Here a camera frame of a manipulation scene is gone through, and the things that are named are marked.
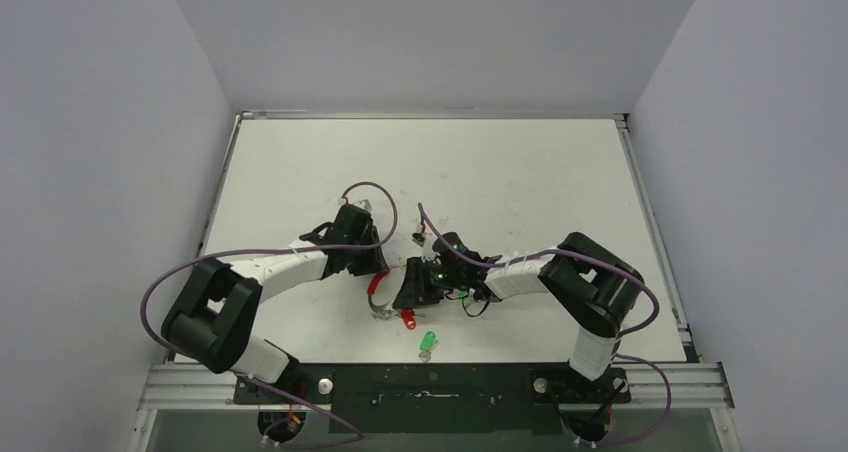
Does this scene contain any silver keyring with red grip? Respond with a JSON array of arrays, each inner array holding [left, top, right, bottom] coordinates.
[[366, 265, 405, 321]]

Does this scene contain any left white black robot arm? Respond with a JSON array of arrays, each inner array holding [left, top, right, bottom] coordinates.
[[161, 201, 388, 403]]

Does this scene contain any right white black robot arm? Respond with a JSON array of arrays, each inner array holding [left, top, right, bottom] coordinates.
[[372, 232, 643, 401]]

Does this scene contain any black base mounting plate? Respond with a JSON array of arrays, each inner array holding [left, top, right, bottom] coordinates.
[[233, 362, 632, 436]]

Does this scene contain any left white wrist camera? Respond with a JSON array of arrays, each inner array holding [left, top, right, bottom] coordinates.
[[338, 197, 372, 212]]

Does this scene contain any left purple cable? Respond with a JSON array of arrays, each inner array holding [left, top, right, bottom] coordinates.
[[139, 181, 399, 450]]

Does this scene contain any purple cable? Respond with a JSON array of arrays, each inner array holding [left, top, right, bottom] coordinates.
[[139, 181, 399, 450], [417, 202, 673, 450]]

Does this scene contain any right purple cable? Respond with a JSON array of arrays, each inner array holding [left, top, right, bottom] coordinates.
[[417, 202, 673, 450]]

